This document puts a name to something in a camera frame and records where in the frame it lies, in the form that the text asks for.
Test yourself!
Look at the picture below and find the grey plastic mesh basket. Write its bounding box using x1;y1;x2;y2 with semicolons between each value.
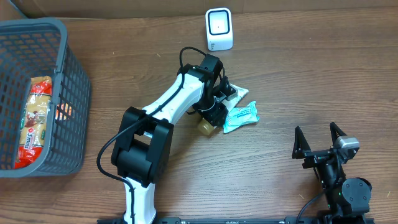
1;18;91;178

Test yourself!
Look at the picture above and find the teal wet wipes pack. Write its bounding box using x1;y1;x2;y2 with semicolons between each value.
223;101;259;134

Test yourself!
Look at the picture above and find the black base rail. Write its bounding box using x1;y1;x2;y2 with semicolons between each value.
96;217;376;224

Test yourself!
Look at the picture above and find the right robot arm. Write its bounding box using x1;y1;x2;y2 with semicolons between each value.
292;122;374;223

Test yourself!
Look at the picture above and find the white cream tube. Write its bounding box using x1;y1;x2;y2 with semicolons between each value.
198;84;249;136

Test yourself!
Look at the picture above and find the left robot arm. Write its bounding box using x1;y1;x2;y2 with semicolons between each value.
111;54;229;223

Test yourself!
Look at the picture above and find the orange spaghetti packet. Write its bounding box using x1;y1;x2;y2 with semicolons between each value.
14;76;52;169

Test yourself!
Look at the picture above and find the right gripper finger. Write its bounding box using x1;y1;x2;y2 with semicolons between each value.
330;122;346;146
292;126;311;159

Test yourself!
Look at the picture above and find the white barcode scanner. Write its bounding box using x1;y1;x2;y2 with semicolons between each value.
205;7;233;51

